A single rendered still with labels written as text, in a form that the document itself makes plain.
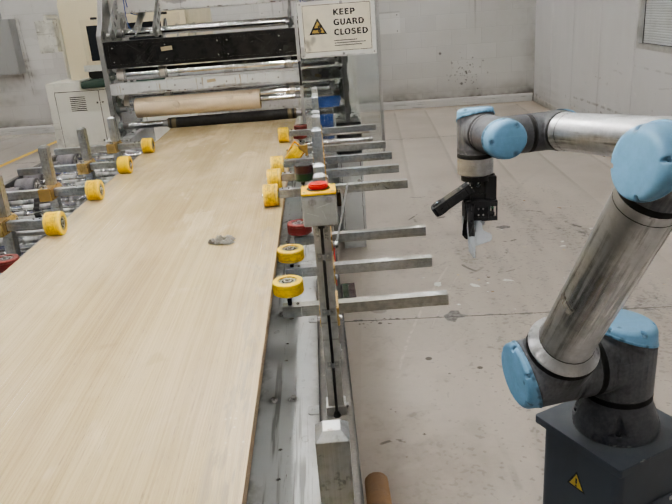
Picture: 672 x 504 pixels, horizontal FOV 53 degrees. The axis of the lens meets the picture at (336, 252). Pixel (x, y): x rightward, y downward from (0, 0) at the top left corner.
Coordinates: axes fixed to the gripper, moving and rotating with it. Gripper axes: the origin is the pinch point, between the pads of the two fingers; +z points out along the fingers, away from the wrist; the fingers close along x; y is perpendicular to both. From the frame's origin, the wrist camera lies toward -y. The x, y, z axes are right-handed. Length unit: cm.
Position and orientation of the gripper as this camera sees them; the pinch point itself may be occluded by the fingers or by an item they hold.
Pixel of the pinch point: (467, 249)
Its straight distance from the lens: 181.3
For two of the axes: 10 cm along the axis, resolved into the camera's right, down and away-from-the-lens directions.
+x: 0.5, -3.4, 9.4
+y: 10.0, -0.5, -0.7
